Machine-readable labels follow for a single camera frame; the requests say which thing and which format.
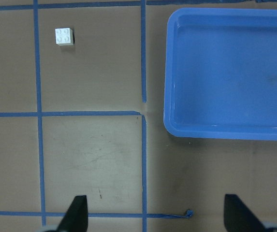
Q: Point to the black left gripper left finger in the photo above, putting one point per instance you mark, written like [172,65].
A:
[76,217]

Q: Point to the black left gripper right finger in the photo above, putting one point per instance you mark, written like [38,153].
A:
[238,217]

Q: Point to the white lego block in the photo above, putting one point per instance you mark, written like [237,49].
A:
[64,36]

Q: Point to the blue plastic tray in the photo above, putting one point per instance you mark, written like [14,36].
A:
[221,74]

